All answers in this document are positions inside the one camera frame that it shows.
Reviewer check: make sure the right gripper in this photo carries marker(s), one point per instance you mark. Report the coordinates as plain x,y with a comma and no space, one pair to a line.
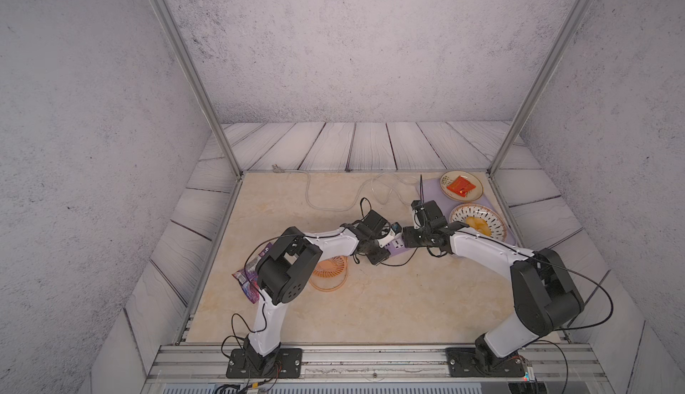
407,233

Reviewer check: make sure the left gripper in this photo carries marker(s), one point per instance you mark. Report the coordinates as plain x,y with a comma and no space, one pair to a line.
380,257

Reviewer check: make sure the purple power strip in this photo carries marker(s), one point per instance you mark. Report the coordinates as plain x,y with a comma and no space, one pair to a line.
396,246

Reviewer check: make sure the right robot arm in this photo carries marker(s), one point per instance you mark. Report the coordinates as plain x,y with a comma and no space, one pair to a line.
544,293

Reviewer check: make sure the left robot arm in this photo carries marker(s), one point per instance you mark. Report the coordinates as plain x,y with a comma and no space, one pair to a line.
286,268

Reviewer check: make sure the purple placemat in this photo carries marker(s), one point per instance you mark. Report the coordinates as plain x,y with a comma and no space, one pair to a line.
433,192

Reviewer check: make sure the yellow food in bowl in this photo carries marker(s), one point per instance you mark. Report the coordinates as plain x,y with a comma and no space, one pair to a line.
480,225

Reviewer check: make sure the white patterned bowl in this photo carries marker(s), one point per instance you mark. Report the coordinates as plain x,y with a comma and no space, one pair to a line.
495,221

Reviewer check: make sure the beige plate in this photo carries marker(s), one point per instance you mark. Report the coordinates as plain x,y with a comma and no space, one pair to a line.
448,177

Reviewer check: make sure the red packet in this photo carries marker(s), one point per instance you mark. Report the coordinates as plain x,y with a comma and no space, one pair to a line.
461,186

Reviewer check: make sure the purple snack packet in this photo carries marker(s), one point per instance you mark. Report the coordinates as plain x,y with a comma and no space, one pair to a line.
246,277

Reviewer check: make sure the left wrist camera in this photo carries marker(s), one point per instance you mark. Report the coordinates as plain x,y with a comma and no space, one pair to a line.
389,235

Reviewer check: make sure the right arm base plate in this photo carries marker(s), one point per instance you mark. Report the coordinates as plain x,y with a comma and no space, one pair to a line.
471,362

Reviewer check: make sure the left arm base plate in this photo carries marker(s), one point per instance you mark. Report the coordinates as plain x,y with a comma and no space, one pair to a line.
282,363

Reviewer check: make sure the aluminium front rail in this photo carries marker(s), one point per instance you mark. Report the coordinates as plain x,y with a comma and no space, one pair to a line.
394,368

